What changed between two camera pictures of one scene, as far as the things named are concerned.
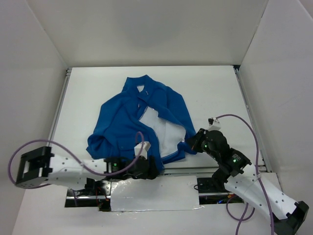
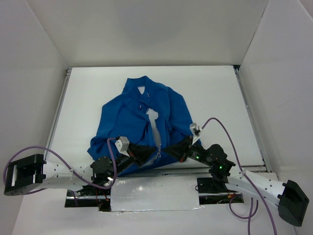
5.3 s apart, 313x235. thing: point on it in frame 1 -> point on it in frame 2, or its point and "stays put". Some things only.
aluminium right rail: x=250 y=116 stays put
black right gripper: x=197 y=140 -> x=185 y=147
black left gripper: x=151 y=170 -> x=133 y=152
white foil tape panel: x=155 y=194 stays put
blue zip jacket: x=144 y=111 stays put
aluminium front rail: x=197 y=170 stays put
